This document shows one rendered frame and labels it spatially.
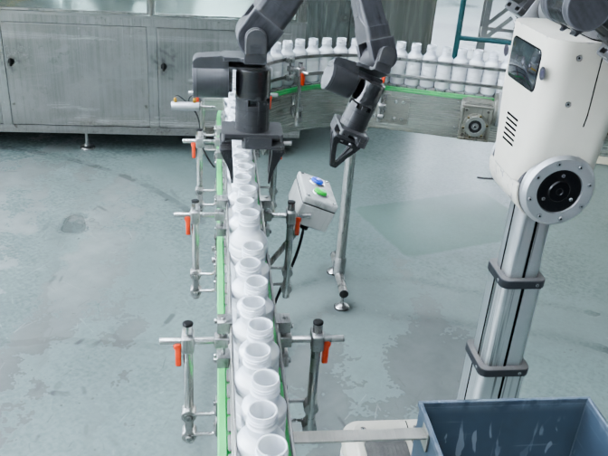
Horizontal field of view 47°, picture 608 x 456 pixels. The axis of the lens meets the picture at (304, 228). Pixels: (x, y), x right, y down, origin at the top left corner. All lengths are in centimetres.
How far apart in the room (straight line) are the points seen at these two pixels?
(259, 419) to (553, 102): 89
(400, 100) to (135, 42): 214
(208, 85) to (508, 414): 76
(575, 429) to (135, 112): 375
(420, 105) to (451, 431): 180
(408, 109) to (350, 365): 105
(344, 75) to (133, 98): 329
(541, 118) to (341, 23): 514
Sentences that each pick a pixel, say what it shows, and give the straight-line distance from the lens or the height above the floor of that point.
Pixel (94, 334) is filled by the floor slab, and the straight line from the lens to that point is 304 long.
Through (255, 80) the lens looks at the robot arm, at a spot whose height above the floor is 144.
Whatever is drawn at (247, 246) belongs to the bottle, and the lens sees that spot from 123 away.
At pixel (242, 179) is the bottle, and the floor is 115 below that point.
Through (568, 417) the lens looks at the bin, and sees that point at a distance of 139.
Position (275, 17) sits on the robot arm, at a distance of 113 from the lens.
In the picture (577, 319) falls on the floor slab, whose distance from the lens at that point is 346.
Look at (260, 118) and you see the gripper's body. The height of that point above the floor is 138.
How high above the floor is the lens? 175
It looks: 27 degrees down
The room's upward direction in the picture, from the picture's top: 4 degrees clockwise
